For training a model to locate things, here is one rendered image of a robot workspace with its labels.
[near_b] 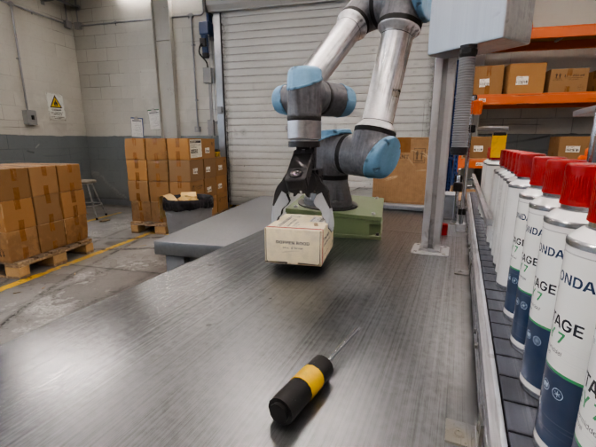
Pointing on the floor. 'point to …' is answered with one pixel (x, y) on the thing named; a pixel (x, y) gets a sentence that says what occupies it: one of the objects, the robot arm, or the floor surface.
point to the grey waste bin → (176, 221)
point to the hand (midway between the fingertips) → (301, 231)
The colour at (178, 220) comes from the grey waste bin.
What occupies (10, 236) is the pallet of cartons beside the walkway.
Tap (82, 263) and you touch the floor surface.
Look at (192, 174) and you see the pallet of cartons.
